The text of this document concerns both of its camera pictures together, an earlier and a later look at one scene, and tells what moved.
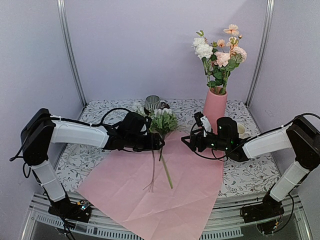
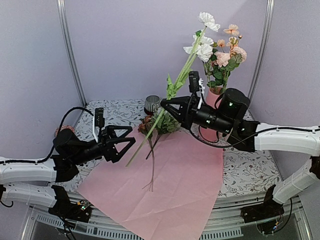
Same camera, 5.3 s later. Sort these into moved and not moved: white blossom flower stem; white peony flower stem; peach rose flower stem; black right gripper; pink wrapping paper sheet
Moved: black right gripper; white blossom flower stem
Not moved: white peony flower stem; peach rose flower stem; pink wrapping paper sheet
